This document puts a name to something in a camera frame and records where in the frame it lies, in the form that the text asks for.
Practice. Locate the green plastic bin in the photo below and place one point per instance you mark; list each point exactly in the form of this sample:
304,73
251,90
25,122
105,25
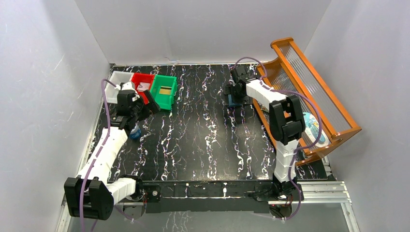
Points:
165,102

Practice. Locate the gold card in green bin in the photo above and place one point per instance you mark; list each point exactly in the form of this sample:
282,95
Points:
165,90

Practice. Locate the aluminium rail frame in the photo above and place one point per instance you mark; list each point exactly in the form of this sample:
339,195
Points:
314,192

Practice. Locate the blue blister pack toy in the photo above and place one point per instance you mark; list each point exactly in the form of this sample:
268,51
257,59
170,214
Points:
312,130

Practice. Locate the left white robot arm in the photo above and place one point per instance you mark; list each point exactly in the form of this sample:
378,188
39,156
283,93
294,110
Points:
89,194

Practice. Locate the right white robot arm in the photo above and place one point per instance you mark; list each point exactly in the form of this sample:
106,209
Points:
286,125

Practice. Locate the blue card holder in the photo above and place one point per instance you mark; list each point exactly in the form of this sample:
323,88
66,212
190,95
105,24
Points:
232,103

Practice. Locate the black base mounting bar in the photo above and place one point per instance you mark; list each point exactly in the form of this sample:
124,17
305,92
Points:
210,196

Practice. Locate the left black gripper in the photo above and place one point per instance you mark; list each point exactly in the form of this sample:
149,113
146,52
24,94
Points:
143,105

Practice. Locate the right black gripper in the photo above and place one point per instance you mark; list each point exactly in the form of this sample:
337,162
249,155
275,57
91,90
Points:
229,89

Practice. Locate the red plastic bin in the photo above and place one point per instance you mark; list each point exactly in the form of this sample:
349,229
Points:
142,77

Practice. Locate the blue round tape tin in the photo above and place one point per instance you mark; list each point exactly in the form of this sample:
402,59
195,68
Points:
135,132

